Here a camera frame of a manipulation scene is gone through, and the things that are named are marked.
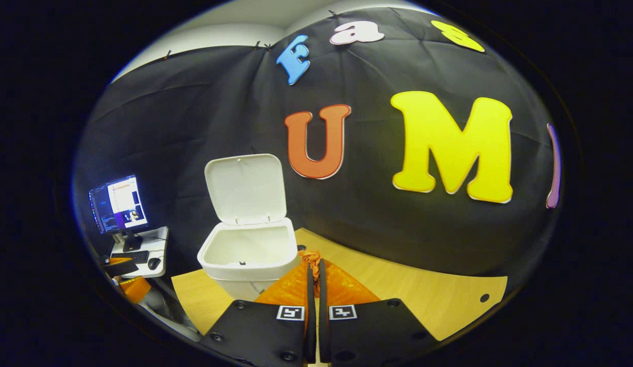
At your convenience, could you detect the white desktop garbage bin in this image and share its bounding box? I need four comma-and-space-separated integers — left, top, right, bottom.
197, 154, 299, 301

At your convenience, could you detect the black keyboard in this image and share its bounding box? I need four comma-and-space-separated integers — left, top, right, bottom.
111, 250, 150, 265

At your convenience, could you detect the orange paper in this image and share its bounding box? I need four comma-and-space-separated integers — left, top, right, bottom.
297, 249, 323, 297

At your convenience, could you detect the white side table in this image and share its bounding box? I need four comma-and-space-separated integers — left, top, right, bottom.
109, 226, 170, 279

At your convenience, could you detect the wooden desktop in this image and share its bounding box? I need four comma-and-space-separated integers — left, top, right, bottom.
171, 228, 508, 342

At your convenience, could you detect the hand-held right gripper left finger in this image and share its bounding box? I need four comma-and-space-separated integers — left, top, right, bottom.
200, 261, 317, 367

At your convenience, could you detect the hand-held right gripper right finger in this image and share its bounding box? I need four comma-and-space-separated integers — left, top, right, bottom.
318, 259, 440, 367

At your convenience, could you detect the computer monitor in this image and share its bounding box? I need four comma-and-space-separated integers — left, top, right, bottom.
88, 174, 149, 253

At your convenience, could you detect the black backdrop cloth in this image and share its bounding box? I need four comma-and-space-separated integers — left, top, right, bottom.
74, 6, 562, 286

